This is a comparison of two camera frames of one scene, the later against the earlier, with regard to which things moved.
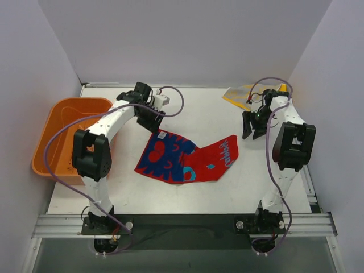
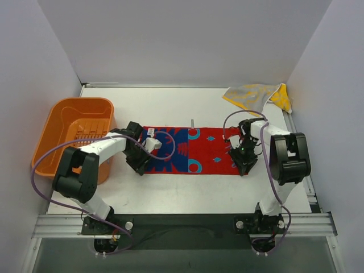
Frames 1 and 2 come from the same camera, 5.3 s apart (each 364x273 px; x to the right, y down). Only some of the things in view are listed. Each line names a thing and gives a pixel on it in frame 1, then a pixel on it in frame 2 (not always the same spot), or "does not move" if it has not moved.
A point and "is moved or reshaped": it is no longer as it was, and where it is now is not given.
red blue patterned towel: x=170 y=158 is moved or reshaped
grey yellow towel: x=250 y=97 does not move
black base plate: x=185 y=231 does not move
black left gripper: x=151 y=120 → x=136 y=160
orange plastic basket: x=60 y=149 does not move
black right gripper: x=254 y=122 → x=242 y=159
